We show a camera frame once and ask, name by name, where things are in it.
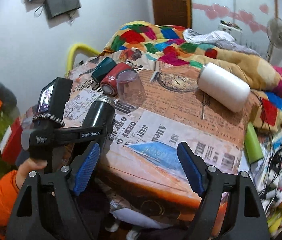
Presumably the newspaper print tablecloth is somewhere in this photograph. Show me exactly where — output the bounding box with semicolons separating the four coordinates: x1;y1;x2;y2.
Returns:
25;55;254;230

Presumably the red thermos cup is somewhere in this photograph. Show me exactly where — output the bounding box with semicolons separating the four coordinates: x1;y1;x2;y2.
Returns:
100;63;132;96

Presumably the colourful patchwork quilt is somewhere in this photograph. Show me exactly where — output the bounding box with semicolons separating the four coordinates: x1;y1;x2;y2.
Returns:
102;21;282;132

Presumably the glass ashtray dish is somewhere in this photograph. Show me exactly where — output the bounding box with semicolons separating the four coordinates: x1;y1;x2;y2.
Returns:
157;72;198;93

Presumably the yellow padded rail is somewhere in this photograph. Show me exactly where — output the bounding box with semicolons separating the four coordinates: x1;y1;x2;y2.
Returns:
65;43;101;77

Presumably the dark green cup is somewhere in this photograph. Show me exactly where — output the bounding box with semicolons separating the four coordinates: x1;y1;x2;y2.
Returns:
92;57;117;83

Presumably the standing electric fan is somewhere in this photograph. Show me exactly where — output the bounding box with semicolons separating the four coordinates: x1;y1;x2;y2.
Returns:
266;18;282;65

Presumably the black thermos bottle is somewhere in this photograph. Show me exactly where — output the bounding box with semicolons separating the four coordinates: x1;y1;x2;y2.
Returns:
82;95;116;128

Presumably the frosted glass sliding wardrobe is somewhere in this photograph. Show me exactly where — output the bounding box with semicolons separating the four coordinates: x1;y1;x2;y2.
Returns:
191;0;282;67

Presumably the white cylindrical bottle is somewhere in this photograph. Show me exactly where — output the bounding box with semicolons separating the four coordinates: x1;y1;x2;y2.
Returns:
197;62;250;113

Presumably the small white cabinet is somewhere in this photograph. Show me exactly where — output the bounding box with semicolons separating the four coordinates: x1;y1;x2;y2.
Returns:
218;20;242;44

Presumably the red box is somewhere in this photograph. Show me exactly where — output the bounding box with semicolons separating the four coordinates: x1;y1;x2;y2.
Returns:
0;118;23;165

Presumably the white grey crumpled cloth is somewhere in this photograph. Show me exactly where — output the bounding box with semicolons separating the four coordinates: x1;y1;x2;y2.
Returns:
183;28;260;56

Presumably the clear plastic cup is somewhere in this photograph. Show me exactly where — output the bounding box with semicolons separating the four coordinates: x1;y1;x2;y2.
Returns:
117;69;146;108

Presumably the person's left hand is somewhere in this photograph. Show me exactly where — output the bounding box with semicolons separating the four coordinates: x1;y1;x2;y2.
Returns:
15;158;48;190

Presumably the black action camera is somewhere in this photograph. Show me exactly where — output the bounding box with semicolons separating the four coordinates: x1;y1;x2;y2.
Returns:
33;77;73;128

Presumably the green plastic object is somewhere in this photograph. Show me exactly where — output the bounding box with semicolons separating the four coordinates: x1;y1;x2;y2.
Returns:
244;122;263;164

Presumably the brown wooden door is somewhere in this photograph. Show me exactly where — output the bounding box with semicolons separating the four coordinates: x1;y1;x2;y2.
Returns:
152;0;192;28

